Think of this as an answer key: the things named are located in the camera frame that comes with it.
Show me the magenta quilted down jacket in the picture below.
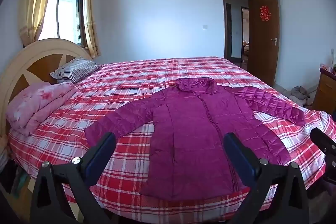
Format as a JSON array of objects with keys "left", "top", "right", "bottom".
[{"left": 84, "top": 78, "right": 306, "bottom": 201}]

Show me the grey clothes pile on floor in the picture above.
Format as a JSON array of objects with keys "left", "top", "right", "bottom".
[{"left": 282, "top": 86, "right": 313, "bottom": 107}]

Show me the wooden nightstand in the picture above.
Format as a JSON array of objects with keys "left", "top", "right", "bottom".
[{"left": 313, "top": 68, "right": 336, "bottom": 114}]

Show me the pink floral folded quilt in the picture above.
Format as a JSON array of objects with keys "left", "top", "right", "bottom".
[{"left": 6, "top": 82, "right": 77, "bottom": 136}]

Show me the striped grey pillow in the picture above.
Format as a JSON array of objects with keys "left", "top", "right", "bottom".
[{"left": 50, "top": 57, "right": 101, "bottom": 84}]

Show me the brown wooden door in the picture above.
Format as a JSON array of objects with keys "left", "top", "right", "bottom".
[{"left": 247, "top": 0, "right": 280, "bottom": 86}]

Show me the cream and brown headboard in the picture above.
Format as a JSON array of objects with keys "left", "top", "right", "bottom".
[{"left": 1, "top": 39, "right": 92, "bottom": 135}]

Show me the red double happiness decal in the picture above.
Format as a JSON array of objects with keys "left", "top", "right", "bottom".
[{"left": 260, "top": 5, "right": 272, "bottom": 22}]

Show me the right yellow curtain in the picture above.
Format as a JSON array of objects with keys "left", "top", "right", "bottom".
[{"left": 83, "top": 0, "right": 101, "bottom": 58}]

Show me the silver door handle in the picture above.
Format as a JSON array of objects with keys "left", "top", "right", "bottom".
[{"left": 271, "top": 37, "right": 277, "bottom": 46}]

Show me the window with metal frame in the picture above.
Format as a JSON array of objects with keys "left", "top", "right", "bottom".
[{"left": 39, "top": 0, "right": 87, "bottom": 48}]

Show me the dark brown door frame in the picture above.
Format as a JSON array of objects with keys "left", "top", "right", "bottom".
[{"left": 223, "top": 0, "right": 250, "bottom": 70}]

